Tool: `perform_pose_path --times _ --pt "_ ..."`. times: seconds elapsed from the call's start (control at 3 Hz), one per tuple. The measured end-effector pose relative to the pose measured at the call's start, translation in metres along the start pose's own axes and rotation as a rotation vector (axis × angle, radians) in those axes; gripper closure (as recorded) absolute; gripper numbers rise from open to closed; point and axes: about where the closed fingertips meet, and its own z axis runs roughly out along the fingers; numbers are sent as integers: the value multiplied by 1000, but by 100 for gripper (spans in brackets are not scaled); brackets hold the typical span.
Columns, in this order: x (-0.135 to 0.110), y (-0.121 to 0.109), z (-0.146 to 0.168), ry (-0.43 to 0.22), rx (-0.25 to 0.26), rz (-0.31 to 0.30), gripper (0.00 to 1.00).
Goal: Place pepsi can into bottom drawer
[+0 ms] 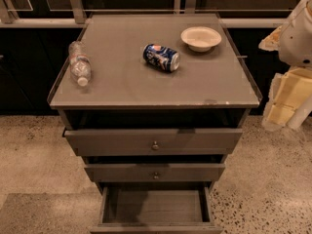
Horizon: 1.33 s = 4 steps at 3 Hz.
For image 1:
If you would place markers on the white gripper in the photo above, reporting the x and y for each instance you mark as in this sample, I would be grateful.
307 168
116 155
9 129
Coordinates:
296 41

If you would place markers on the blue pepsi can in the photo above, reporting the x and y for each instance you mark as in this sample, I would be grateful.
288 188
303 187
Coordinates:
162 57

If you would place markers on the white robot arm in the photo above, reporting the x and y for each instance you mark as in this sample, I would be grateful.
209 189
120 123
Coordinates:
293 39

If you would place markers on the grey drawer cabinet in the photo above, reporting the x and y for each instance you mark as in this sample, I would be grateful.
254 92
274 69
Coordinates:
208 91

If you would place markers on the top grey drawer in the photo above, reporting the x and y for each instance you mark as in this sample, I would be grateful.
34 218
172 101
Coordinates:
152 142

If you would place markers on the middle grey drawer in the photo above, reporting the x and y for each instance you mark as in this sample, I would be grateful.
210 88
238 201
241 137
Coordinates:
175 172

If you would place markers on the bottom grey open drawer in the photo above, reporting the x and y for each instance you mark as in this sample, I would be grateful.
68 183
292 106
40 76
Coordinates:
156 210

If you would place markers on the white paper bowl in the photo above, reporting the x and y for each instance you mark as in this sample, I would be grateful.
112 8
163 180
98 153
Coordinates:
200 38

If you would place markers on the clear plastic water bottle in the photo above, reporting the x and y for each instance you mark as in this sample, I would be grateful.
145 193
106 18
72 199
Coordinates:
80 67

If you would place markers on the white pipe post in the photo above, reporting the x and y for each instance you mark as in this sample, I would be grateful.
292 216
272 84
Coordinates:
301 114

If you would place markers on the metal window railing frame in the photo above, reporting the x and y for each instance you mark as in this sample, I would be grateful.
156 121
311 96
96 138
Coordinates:
80 10

